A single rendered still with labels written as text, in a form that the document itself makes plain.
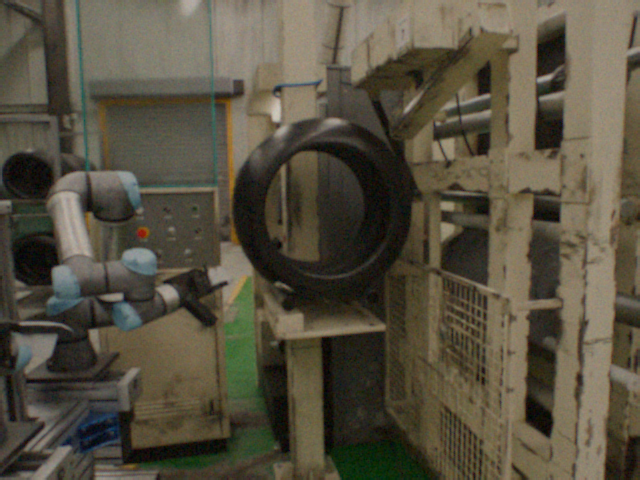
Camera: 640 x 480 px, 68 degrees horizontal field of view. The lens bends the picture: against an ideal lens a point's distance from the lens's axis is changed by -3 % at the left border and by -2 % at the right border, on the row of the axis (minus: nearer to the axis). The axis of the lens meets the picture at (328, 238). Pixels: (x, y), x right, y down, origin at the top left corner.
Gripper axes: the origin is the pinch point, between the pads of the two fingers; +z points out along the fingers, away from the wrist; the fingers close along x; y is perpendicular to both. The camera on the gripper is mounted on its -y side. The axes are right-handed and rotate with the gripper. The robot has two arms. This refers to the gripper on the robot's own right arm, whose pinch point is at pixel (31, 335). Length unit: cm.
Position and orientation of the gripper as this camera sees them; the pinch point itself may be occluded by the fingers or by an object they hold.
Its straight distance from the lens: 85.8
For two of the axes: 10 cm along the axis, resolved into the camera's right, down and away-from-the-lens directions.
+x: -3.9, -0.2, -9.2
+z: 9.2, 0.3, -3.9
